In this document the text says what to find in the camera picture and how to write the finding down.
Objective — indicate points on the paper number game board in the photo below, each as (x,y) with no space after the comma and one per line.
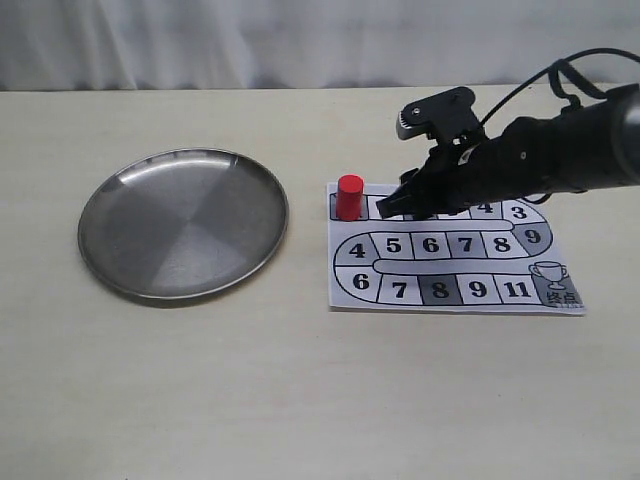
(491,259)

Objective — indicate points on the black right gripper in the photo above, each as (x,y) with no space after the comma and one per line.
(472,171)

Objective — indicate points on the red cylinder piece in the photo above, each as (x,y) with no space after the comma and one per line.
(349,197)

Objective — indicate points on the round stainless steel plate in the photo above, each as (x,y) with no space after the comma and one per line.
(183,225)

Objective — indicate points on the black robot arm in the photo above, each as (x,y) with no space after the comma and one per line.
(582,149)

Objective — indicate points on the white cloth backdrop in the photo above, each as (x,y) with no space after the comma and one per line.
(100,45)

